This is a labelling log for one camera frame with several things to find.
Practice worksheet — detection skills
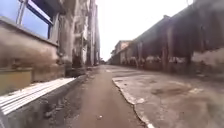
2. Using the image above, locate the stained concrete building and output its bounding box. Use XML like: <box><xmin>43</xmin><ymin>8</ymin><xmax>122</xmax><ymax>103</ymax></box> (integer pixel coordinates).
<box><xmin>0</xmin><ymin>0</ymin><xmax>67</xmax><ymax>96</ymax></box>

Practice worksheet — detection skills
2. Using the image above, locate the tall weathered building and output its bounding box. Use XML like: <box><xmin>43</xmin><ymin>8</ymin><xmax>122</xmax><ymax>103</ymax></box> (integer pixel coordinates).
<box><xmin>58</xmin><ymin>0</ymin><xmax>101</xmax><ymax>70</ymax></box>

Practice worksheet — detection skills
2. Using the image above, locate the reddish brown dirt road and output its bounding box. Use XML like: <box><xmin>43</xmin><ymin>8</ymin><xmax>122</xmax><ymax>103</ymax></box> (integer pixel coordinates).
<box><xmin>65</xmin><ymin>64</ymin><xmax>148</xmax><ymax>128</ymax></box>

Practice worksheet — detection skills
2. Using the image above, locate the pale corrugated sheet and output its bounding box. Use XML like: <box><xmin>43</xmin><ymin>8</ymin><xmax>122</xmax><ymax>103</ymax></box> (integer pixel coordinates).
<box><xmin>0</xmin><ymin>77</ymin><xmax>77</xmax><ymax>116</ymax></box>

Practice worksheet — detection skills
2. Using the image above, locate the grey concrete kerb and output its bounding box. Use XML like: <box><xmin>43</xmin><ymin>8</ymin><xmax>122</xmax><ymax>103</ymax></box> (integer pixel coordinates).
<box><xmin>0</xmin><ymin>72</ymin><xmax>92</xmax><ymax>128</ymax></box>

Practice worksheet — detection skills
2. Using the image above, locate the pale building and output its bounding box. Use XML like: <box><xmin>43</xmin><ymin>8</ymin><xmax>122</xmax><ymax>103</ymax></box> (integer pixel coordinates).
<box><xmin>110</xmin><ymin>39</ymin><xmax>132</xmax><ymax>58</ymax></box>

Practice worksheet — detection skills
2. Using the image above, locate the grey cracked concrete pavement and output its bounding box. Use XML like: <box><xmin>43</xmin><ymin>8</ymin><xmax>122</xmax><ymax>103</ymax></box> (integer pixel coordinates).
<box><xmin>105</xmin><ymin>65</ymin><xmax>224</xmax><ymax>128</ymax></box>

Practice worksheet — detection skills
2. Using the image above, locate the long dark stained wall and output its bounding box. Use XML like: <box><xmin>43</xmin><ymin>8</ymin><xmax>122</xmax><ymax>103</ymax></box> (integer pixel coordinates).
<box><xmin>107</xmin><ymin>0</ymin><xmax>224</xmax><ymax>80</ymax></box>

